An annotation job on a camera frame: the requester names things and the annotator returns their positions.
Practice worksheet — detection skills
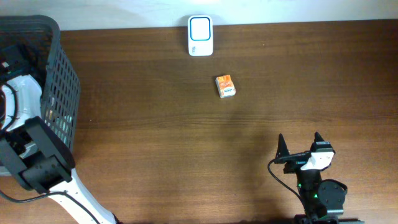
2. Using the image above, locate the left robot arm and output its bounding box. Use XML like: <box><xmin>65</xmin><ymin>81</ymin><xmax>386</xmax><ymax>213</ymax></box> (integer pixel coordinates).
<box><xmin>1</xmin><ymin>44</ymin><xmax>118</xmax><ymax>223</ymax></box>

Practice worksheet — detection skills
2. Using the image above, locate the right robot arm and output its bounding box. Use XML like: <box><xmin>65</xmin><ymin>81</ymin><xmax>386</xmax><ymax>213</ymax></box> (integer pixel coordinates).
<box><xmin>267</xmin><ymin>132</ymin><xmax>363</xmax><ymax>224</ymax></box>

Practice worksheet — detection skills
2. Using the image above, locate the grey plastic mesh basket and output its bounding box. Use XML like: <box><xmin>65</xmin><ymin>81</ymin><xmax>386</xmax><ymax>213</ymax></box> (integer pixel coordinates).
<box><xmin>1</xmin><ymin>15</ymin><xmax>81</xmax><ymax>150</ymax></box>

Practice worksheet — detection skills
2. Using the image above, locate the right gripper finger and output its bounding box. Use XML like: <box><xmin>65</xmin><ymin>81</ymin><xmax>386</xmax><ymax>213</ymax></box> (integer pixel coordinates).
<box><xmin>275</xmin><ymin>133</ymin><xmax>290</xmax><ymax>157</ymax></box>
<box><xmin>314</xmin><ymin>132</ymin><xmax>324</xmax><ymax>142</ymax></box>

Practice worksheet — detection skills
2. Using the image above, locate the small orange tissue pack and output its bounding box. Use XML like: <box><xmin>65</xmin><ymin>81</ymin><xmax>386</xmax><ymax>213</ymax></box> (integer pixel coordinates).
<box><xmin>215</xmin><ymin>75</ymin><xmax>236</xmax><ymax>98</ymax></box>

